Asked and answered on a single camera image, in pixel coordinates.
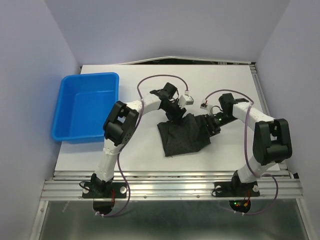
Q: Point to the aluminium table edge rail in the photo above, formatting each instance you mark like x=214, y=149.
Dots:
x=170, y=185

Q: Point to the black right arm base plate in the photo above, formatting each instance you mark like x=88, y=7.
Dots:
x=225, y=189

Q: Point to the right side aluminium rail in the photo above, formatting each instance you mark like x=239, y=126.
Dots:
x=262, y=100

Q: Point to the blue plastic bin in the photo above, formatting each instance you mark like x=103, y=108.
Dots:
x=83, y=104

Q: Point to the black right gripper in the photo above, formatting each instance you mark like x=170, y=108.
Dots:
x=211, y=128

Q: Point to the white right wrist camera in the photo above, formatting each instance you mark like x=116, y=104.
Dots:
x=208, y=107

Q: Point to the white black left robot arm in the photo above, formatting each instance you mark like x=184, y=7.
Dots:
x=121, y=125

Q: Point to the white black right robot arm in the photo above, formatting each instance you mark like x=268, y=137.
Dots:
x=271, y=137

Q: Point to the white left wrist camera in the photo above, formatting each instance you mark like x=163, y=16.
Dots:
x=185, y=100

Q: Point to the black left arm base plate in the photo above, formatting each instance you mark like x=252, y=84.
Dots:
x=117, y=190

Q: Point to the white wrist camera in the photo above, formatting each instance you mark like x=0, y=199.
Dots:
x=208, y=107
x=185, y=100

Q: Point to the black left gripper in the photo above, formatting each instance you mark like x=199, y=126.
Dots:
x=176, y=116

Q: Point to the black dotted skirt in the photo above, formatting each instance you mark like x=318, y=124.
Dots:
x=188, y=137

